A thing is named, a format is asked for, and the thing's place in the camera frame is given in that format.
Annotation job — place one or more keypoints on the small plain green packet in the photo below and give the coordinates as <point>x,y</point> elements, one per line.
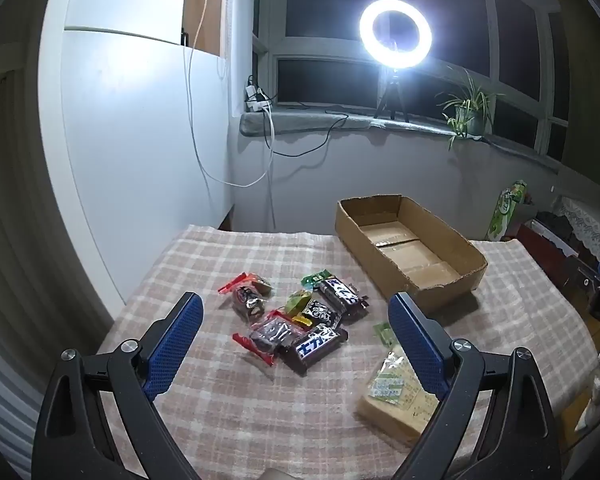
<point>382,332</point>

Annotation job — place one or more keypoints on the checked tablecloth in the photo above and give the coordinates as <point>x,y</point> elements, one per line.
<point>205,260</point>

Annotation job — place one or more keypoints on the red-edged dark snack packet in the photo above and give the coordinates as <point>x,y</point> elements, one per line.
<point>270,335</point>

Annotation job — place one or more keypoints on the white window frame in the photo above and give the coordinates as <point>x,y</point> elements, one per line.
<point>330,49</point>

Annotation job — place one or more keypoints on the yellow candy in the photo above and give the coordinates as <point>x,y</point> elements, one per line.
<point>302,321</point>

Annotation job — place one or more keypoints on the clear packet with round snack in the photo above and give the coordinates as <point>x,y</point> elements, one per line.
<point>247,305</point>

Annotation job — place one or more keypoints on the white lace cloth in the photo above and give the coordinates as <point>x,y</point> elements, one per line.
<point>590,232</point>

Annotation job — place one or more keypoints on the red orange snack packet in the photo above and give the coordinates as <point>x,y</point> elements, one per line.
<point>255,285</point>

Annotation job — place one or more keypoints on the small green printed packet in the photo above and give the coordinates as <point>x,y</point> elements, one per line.
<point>316,278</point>

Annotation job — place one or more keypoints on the potted spider plant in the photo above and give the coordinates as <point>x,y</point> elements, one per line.
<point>472,102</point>

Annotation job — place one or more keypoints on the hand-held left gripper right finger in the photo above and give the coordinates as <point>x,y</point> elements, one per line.
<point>415,345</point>

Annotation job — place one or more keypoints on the large red box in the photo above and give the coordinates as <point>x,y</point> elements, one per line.
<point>545,250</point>

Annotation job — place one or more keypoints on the tan packet with green labels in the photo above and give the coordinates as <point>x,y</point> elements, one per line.
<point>395,410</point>

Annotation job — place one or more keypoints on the white power strip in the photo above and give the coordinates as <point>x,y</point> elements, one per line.
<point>254,97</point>

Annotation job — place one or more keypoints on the brown cardboard box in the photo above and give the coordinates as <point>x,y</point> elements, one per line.
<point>405,240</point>

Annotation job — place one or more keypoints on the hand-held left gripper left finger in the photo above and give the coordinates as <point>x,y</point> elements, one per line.
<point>177,340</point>

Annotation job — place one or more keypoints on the green candy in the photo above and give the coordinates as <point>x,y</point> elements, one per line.
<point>296,304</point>

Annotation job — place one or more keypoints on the black white-print snack packet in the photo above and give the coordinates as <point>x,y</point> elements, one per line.
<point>320,312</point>

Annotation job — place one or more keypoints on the green carton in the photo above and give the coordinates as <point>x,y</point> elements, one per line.
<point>505,210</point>

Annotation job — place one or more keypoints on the dark chocolate bar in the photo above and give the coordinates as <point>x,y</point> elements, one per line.
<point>342,294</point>
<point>312,347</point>

